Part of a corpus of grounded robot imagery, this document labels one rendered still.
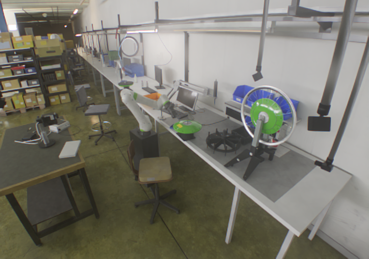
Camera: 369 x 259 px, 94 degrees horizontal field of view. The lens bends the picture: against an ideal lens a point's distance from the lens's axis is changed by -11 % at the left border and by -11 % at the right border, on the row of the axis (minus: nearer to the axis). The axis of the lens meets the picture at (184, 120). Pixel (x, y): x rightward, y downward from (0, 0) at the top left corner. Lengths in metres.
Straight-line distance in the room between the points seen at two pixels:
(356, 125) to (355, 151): 0.24
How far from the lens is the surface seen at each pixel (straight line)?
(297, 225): 1.51
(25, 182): 1.94
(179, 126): 2.05
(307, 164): 2.10
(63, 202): 2.66
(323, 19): 1.59
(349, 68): 2.02
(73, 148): 2.12
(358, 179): 2.25
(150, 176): 2.14
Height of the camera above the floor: 2.01
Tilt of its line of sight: 25 degrees down
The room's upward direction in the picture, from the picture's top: straight up
